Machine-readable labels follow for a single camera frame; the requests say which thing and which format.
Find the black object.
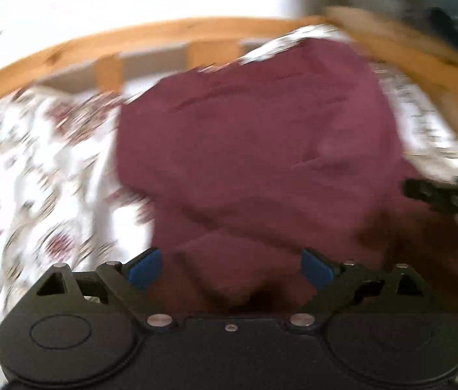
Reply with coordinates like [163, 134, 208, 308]
[429, 7, 458, 46]

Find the maroon knitted garment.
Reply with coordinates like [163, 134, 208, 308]
[116, 37, 458, 317]

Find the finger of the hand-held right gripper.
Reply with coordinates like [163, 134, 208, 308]
[403, 176, 458, 217]

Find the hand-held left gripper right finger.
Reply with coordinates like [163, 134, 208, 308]
[285, 247, 433, 330]

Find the wooden bed frame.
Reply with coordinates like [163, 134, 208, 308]
[0, 6, 458, 133]

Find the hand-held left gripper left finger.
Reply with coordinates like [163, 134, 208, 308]
[35, 247, 173, 331]

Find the white floral bedspread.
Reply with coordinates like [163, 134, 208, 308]
[0, 24, 458, 390]

